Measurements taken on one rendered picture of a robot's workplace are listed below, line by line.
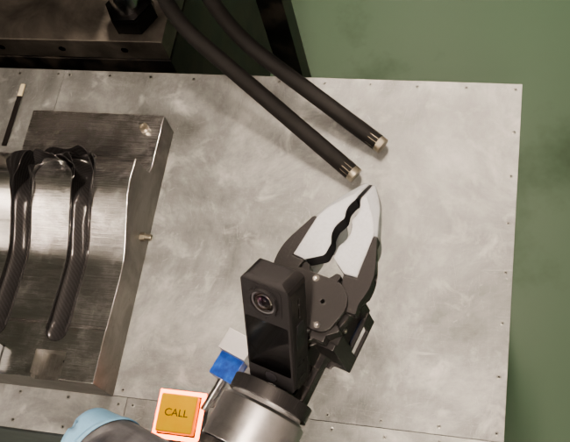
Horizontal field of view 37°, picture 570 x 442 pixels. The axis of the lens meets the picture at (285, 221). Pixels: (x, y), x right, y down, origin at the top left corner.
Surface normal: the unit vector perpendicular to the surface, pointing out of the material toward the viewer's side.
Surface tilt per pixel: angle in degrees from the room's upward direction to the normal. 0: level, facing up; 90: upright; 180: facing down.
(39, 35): 0
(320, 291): 8
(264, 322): 61
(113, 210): 27
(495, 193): 0
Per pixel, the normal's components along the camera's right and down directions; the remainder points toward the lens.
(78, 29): -0.18, -0.41
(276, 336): -0.53, 0.52
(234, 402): -0.54, -0.53
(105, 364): 0.97, 0.07
